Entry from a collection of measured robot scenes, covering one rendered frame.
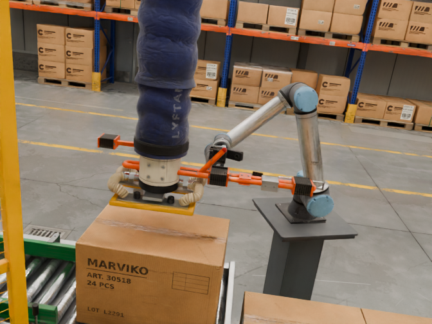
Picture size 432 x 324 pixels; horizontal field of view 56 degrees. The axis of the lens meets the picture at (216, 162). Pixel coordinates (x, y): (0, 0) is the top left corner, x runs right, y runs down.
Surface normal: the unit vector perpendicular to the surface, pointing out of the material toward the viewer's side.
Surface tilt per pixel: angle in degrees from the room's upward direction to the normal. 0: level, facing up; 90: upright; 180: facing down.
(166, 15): 74
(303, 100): 85
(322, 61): 90
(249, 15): 91
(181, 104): 70
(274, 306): 0
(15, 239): 90
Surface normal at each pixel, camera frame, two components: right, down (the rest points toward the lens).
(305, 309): 0.11, -0.93
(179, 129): 0.73, 0.06
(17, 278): 0.72, 0.31
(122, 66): -0.08, 0.33
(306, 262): 0.26, 0.36
